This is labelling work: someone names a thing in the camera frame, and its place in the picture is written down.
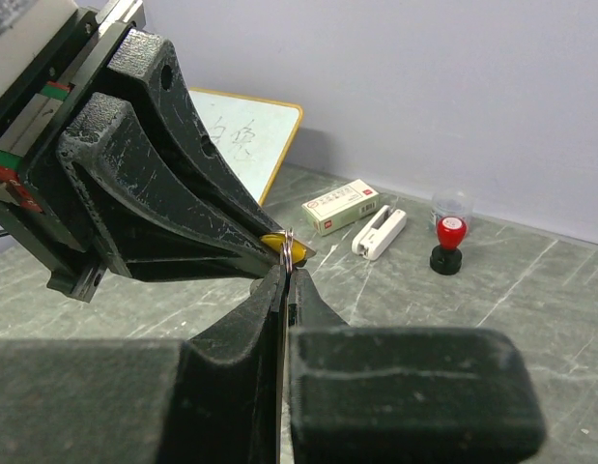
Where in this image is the yellow key tag with key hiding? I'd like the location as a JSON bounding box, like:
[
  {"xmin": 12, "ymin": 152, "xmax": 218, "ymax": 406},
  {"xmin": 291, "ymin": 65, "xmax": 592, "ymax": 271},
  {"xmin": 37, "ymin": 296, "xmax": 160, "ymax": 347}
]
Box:
[{"xmin": 260, "ymin": 230, "xmax": 316, "ymax": 267}]

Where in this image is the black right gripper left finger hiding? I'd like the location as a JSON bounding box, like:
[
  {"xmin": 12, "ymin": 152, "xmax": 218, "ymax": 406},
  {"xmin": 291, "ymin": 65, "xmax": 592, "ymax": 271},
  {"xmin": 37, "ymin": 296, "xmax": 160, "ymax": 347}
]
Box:
[{"xmin": 0, "ymin": 266, "xmax": 286, "ymax": 463}]

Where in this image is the metal key organizer red handle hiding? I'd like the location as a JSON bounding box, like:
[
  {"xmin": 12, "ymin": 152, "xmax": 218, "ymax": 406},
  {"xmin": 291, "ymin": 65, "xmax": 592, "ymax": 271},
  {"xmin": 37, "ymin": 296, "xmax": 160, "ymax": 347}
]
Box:
[{"xmin": 279, "ymin": 228, "xmax": 294, "ymax": 276}]

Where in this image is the green white staples box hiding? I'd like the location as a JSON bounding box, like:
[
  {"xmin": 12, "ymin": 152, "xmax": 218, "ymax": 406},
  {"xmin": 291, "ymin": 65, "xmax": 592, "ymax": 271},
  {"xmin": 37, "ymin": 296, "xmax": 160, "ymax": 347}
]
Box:
[{"xmin": 301, "ymin": 179, "xmax": 381, "ymax": 236}]

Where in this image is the red black stamp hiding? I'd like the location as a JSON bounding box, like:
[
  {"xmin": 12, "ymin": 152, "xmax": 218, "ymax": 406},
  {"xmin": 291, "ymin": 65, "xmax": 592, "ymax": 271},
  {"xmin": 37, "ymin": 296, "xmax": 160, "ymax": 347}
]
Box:
[{"xmin": 429, "ymin": 216, "xmax": 468, "ymax": 276}]

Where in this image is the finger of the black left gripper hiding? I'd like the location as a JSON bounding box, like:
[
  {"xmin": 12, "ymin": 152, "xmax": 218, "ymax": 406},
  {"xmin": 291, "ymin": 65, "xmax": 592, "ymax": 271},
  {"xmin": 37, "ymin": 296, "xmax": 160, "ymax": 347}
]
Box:
[
  {"xmin": 107, "ymin": 29, "xmax": 282, "ymax": 237},
  {"xmin": 57, "ymin": 92, "xmax": 274, "ymax": 281}
]

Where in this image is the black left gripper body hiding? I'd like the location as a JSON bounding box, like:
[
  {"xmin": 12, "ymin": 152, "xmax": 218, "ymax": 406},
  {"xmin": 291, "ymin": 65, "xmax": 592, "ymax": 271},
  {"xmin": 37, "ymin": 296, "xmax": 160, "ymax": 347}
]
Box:
[{"xmin": 0, "ymin": 4, "xmax": 144, "ymax": 302}]

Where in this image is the clear plastic cup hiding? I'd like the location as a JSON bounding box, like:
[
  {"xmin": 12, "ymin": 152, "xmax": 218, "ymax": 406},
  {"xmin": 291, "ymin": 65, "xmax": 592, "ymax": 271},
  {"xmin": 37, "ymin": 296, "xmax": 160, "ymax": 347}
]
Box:
[{"xmin": 430, "ymin": 188, "xmax": 474, "ymax": 231}]

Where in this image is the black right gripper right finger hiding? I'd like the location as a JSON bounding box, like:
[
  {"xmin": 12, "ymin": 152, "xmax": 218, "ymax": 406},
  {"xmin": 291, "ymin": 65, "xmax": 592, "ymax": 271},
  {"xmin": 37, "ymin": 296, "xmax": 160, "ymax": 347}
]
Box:
[{"xmin": 288, "ymin": 270, "xmax": 546, "ymax": 463}]

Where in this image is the white board yellow frame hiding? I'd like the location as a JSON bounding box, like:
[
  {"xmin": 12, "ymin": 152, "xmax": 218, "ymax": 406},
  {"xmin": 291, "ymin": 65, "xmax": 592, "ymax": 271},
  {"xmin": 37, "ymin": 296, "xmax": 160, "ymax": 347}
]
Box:
[{"xmin": 189, "ymin": 88, "xmax": 303, "ymax": 204}]

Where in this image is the white stapler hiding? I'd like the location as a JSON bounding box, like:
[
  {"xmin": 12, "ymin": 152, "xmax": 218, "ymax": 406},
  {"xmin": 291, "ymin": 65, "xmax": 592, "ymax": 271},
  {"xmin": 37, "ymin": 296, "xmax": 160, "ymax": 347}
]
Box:
[{"xmin": 351, "ymin": 205, "xmax": 408, "ymax": 261}]

